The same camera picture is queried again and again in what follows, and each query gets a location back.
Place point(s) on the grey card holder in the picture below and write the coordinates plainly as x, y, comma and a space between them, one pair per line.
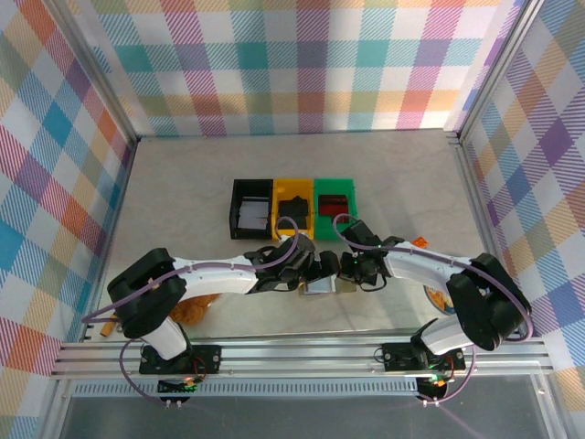
320, 288

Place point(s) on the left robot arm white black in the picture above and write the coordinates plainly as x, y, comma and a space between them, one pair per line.
215, 274

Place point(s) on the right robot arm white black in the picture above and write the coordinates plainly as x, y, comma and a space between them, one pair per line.
420, 270

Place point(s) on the white cards stack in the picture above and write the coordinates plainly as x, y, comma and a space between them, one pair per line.
251, 215

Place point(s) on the black cards stack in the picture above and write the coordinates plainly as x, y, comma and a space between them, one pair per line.
292, 208

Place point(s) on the red cards stack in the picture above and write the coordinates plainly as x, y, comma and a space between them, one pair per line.
329, 206

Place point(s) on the blue orange toy brick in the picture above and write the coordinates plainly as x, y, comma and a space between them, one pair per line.
420, 241

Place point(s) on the round cartoon coaster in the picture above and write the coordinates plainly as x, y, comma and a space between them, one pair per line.
436, 297

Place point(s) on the black plastic bin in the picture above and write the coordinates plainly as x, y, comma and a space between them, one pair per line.
235, 210

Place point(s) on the orange plush toy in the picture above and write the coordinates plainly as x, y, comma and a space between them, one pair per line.
196, 311

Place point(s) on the yellow plastic bin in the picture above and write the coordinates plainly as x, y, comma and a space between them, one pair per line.
275, 201

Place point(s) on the green plastic bin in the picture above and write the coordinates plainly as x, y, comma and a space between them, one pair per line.
336, 187

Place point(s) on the orange cylinder tube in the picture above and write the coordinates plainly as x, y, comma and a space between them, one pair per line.
108, 329

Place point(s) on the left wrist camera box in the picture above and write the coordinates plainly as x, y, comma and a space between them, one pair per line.
294, 251

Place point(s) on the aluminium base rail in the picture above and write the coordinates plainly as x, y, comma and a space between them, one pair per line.
297, 356

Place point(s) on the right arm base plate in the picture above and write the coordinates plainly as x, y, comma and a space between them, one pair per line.
397, 356

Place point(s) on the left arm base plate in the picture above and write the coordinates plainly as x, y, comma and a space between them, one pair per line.
208, 359

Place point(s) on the aluminium side rail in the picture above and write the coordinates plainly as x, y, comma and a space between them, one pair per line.
477, 206
111, 238

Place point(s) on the aluminium frame post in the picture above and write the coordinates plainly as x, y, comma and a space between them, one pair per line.
97, 68
498, 68

